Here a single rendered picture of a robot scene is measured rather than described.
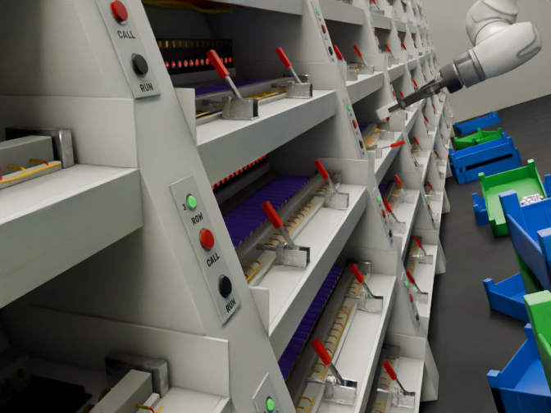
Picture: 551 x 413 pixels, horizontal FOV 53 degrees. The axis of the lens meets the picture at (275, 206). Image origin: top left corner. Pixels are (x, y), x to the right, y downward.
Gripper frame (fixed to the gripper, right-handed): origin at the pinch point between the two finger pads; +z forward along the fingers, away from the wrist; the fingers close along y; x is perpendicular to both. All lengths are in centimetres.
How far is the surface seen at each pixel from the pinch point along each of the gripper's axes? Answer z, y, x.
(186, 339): 3, -124, -3
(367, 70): 0.1, -1.0, 12.7
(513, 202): -22, -85, -14
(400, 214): 7.7, -12.4, -26.0
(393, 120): 2.6, 15.6, -4.1
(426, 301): 8, -28, -46
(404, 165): 5.7, 15.9, -18.5
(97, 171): 1, -126, 12
